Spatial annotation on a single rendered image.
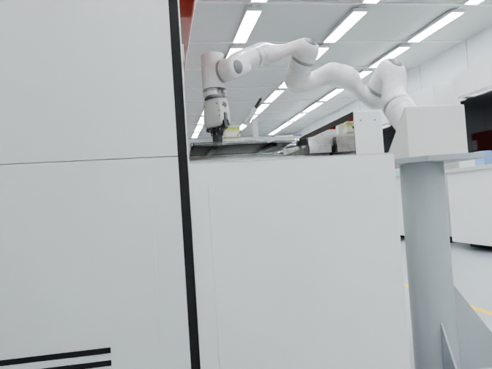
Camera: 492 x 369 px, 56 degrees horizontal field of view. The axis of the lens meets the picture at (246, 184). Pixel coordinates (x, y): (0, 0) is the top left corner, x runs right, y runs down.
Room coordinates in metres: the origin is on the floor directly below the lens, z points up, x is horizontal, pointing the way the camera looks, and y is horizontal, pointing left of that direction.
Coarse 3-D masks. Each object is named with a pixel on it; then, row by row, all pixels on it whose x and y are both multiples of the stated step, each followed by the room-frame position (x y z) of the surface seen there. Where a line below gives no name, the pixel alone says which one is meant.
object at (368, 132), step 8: (360, 112) 1.44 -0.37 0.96; (368, 112) 1.45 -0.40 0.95; (376, 112) 1.45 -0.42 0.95; (360, 120) 1.44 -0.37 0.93; (368, 120) 1.44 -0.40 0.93; (376, 120) 1.45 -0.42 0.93; (360, 128) 1.44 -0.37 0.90; (368, 128) 1.44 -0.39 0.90; (376, 128) 1.45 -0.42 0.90; (360, 136) 1.44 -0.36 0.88; (368, 136) 1.44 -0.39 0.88; (376, 136) 1.45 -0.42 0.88; (360, 144) 1.44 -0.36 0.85; (368, 144) 1.44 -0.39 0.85; (376, 144) 1.45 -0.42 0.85; (360, 152) 1.44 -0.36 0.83; (368, 152) 1.44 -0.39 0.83; (376, 152) 1.45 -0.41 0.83
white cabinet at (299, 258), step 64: (192, 192) 1.28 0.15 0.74; (256, 192) 1.31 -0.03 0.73; (320, 192) 1.35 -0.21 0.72; (384, 192) 1.39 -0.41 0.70; (256, 256) 1.31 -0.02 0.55; (320, 256) 1.35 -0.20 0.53; (384, 256) 1.38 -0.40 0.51; (256, 320) 1.31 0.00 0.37; (320, 320) 1.34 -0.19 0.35; (384, 320) 1.38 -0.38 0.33
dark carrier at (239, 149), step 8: (256, 144) 1.59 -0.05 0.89; (264, 144) 1.61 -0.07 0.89; (280, 144) 1.64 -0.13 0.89; (192, 152) 1.71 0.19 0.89; (200, 152) 1.73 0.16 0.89; (216, 152) 1.76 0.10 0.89; (224, 152) 1.78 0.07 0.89; (232, 152) 1.80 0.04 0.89; (240, 152) 1.82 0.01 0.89; (248, 152) 1.85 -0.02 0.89; (264, 152) 1.89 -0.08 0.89
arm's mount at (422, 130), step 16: (416, 112) 1.67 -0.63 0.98; (432, 112) 1.68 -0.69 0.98; (448, 112) 1.69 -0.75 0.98; (464, 112) 1.70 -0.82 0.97; (400, 128) 1.70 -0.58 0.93; (416, 128) 1.67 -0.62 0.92; (432, 128) 1.68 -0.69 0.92; (448, 128) 1.69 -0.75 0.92; (464, 128) 1.70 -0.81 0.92; (400, 144) 1.71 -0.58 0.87; (416, 144) 1.66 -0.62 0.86; (432, 144) 1.68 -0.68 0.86; (448, 144) 1.69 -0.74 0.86; (464, 144) 1.70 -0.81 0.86
